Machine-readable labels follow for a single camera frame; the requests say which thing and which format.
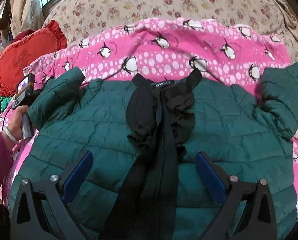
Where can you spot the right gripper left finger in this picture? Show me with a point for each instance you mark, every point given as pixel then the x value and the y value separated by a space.
pixel 40 210

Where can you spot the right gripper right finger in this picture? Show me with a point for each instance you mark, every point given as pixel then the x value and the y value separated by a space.
pixel 258 219

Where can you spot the dark green puffer jacket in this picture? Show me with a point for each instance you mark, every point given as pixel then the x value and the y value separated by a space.
pixel 144 138

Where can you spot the person's left hand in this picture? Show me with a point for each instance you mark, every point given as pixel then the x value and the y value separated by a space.
pixel 12 133

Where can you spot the red ruffled heart pillow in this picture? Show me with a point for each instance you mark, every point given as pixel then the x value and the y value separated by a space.
pixel 16 56

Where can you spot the dark red cloth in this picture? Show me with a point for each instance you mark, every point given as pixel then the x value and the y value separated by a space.
pixel 26 34

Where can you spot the beige curtain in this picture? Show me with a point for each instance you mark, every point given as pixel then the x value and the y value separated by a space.
pixel 26 14

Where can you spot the floral bed sheet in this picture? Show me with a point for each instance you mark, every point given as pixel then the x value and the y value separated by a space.
pixel 79 19

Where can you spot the pink penguin blanket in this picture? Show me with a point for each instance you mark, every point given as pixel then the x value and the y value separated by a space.
pixel 162 50

